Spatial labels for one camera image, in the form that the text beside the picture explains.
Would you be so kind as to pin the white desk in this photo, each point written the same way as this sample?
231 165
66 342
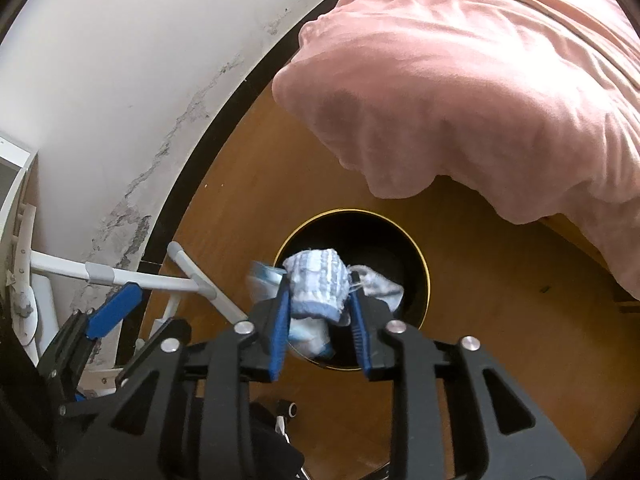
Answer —
140 280

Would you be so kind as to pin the black caster wheel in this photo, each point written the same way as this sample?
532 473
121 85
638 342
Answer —
288 408

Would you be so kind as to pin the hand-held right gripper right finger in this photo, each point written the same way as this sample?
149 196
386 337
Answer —
361 340

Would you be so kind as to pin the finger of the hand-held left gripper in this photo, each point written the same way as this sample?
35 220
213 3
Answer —
116 309

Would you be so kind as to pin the pink blanket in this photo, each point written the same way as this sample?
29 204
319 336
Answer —
450 85

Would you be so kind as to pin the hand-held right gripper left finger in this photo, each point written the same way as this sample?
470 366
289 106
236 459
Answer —
276 340

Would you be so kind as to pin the black round bin gold rim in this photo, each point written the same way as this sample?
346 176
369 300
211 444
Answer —
395 240

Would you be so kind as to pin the blue striped white cloth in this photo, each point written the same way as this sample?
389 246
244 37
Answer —
317 282

